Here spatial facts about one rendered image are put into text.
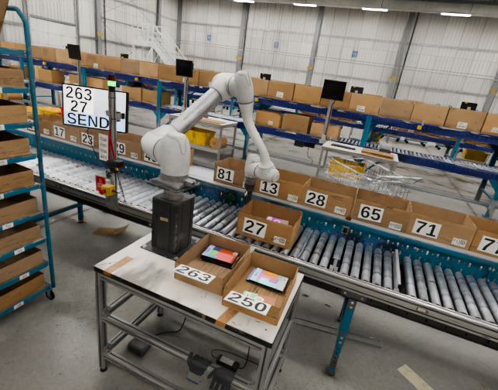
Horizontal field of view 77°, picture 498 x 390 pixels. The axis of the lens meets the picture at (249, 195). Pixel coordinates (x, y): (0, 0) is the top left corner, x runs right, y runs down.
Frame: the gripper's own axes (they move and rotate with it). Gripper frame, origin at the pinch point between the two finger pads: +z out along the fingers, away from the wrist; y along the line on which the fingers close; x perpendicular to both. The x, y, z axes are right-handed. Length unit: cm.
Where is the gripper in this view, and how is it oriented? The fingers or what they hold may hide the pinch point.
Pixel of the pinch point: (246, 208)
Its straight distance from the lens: 235.5
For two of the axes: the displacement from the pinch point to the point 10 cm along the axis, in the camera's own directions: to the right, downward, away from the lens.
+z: -1.3, 9.3, 3.5
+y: -3.8, 2.8, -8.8
